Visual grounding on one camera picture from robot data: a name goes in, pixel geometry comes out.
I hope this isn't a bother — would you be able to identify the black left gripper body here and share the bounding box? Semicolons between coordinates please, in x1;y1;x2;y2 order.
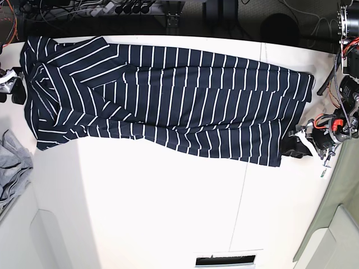
310;114;344;152

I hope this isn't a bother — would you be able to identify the navy white striped t-shirt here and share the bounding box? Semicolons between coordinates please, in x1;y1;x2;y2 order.
20;36;315;167

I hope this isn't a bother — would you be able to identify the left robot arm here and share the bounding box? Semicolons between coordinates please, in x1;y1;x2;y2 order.
280;1;358;159

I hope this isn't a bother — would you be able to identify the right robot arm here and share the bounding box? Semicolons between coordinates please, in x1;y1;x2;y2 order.
1;1;27;105

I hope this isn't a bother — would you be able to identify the grey cloth pile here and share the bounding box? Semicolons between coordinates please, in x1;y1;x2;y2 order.
1;129;33;209

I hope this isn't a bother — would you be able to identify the black round object on floor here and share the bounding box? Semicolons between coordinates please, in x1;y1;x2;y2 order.
260;13;300;46

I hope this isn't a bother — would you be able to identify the black power strip with plugs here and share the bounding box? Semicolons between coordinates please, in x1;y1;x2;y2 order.
70;1;160;17

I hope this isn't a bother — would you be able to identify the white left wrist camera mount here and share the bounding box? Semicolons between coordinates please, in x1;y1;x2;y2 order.
288;119;334;179

